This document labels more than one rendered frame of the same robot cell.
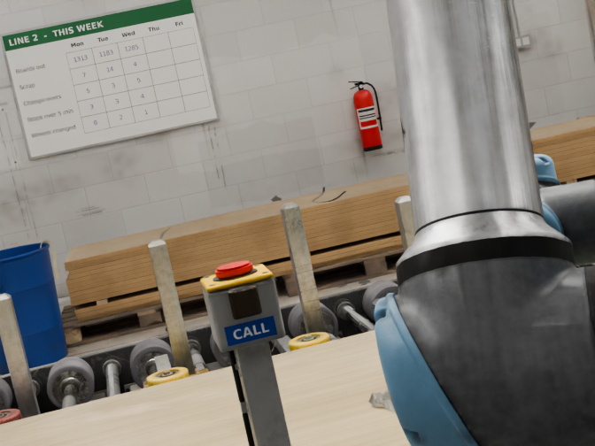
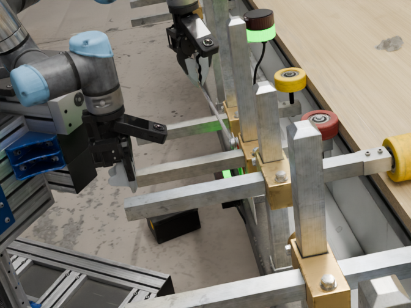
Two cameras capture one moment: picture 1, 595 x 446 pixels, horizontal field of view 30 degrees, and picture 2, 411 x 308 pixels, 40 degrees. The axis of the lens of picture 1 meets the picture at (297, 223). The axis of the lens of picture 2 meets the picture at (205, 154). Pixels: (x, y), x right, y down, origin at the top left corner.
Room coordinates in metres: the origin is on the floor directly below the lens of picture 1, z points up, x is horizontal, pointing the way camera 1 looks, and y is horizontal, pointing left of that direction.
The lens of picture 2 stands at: (1.26, -1.53, 1.51)
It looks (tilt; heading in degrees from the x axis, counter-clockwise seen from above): 31 degrees down; 97
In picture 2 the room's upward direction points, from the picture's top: 10 degrees counter-clockwise
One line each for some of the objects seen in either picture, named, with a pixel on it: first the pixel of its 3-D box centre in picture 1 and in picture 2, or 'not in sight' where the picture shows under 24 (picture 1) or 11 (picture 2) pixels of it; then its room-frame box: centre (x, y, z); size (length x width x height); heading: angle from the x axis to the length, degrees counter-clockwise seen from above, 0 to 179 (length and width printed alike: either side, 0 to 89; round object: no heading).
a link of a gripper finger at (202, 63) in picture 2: not in sight; (199, 66); (1.12, -0.21, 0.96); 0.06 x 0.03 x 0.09; 119
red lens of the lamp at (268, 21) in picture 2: not in sight; (259, 19); (1.27, -0.42, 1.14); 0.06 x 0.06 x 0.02
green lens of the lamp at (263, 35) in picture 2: not in sight; (260, 31); (1.27, -0.42, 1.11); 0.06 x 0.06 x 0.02
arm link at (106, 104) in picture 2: not in sight; (104, 99); (0.95, -0.52, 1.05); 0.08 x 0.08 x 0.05
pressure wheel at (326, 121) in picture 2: not in sight; (320, 139); (1.38, -0.44, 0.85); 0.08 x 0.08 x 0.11
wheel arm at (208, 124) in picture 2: not in sight; (218, 123); (1.14, -0.23, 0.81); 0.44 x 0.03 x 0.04; 9
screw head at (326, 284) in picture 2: not in sight; (328, 281); (1.32, -1.00, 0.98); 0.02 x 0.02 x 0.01
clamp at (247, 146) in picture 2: not in sight; (254, 151); (1.23, -0.45, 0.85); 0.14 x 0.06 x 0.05; 99
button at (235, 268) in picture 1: (235, 272); not in sight; (1.15, 0.08, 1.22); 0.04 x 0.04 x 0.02
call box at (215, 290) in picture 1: (243, 310); not in sight; (1.15, 0.08, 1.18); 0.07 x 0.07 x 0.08; 9
